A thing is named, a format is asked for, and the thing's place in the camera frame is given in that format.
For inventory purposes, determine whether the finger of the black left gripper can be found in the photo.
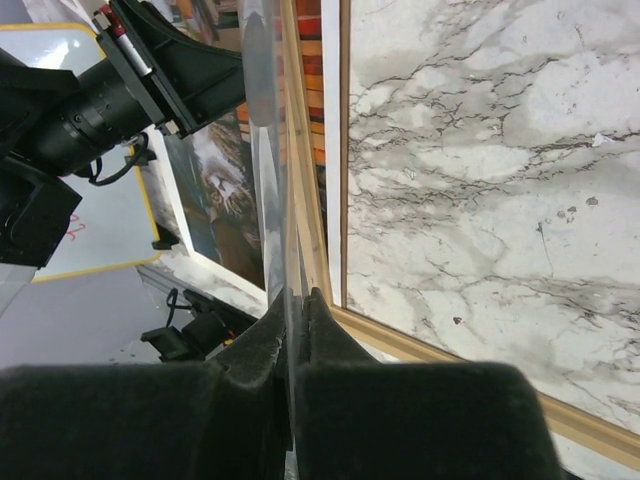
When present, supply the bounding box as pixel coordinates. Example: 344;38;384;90
109;1;245;133

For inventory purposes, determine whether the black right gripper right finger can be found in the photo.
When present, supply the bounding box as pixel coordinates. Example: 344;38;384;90
294;289;565;479

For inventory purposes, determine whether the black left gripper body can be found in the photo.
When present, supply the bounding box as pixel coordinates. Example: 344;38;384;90
1;1;195;180

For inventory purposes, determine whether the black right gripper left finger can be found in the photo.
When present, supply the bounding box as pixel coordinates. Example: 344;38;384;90
1;299;290;479

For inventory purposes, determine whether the cat and books photo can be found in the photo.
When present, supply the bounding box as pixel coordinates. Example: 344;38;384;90
149;1;340;305

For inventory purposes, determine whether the light wooden picture frame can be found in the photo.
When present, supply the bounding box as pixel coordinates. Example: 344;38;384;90
292;1;639;479

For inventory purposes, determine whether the yellow-rimmed whiteboard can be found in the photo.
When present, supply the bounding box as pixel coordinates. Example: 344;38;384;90
1;24;160;282

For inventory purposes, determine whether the aluminium front rail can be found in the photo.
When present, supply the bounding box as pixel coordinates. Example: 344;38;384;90
136;264;191;312

